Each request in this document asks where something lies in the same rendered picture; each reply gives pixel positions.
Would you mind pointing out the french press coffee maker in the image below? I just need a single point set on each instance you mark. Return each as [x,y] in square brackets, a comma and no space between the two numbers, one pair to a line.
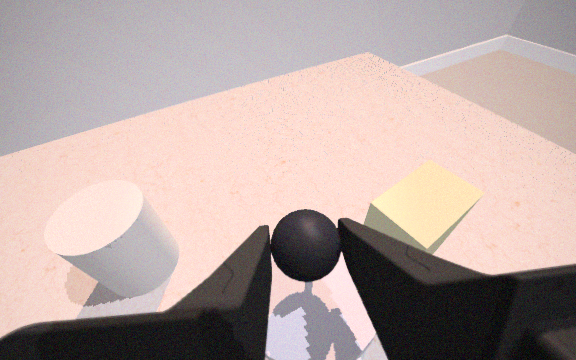
[315,312]

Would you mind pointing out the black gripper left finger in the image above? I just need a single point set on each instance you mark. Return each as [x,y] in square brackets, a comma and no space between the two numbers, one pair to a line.
[225,317]

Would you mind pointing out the grey cylinder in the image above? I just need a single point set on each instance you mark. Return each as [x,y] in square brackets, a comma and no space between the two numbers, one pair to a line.
[111,232]

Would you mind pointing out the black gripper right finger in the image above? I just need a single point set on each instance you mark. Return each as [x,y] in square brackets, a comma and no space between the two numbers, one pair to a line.
[423,307]

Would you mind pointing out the pale yellow block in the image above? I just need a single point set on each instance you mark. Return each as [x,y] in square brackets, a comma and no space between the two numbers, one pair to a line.
[423,208]

